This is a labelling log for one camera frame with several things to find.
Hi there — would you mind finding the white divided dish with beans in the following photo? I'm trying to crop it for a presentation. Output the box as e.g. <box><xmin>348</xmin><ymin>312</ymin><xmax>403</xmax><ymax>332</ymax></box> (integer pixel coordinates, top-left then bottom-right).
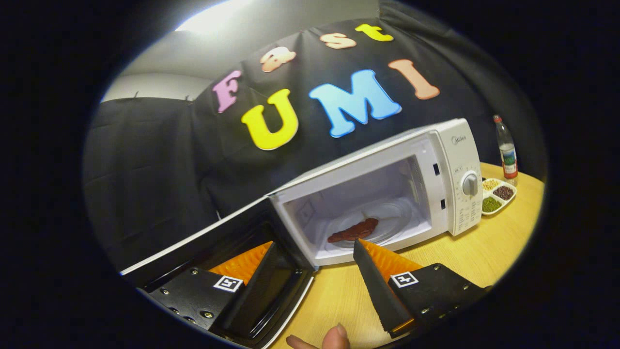
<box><xmin>481</xmin><ymin>177</ymin><xmax>517</xmax><ymax>216</ymax></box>

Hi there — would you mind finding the white toaster oven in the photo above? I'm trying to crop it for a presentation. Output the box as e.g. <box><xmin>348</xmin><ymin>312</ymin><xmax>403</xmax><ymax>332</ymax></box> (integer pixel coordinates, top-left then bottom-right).
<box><xmin>120</xmin><ymin>118</ymin><xmax>483</xmax><ymax>349</ymax></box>

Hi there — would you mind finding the black backdrop cloth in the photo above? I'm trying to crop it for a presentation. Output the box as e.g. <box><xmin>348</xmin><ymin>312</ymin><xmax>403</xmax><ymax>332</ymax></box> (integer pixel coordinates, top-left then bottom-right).
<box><xmin>82</xmin><ymin>0</ymin><xmax>548</xmax><ymax>272</ymax></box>

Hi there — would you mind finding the brown meat piece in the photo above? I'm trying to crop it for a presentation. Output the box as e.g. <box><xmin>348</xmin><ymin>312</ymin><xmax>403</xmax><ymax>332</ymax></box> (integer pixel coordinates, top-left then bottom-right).
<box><xmin>327</xmin><ymin>218</ymin><xmax>380</xmax><ymax>243</ymax></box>

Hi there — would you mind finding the plastic bottle with red label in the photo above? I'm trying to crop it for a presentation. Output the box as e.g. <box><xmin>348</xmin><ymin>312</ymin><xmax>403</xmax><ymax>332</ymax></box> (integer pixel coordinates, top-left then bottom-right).
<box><xmin>493</xmin><ymin>114</ymin><xmax>519</xmax><ymax>187</ymax></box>

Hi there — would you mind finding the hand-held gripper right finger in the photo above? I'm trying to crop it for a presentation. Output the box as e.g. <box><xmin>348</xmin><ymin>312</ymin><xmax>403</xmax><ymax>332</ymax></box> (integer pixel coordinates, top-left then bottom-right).
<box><xmin>353</xmin><ymin>238</ymin><xmax>490</xmax><ymax>339</ymax></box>

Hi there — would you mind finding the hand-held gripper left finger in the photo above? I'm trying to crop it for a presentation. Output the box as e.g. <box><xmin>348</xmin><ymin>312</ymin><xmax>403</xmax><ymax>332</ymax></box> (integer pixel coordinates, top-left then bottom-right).
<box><xmin>147</xmin><ymin>241</ymin><xmax>279</xmax><ymax>336</ymax></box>

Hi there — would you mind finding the glass turntable plate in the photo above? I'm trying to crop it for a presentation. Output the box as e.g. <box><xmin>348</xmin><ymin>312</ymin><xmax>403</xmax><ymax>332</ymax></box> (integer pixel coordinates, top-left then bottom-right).
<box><xmin>324</xmin><ymin>200</ymin><xmax>418</xmax><ymax>250</ymax></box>

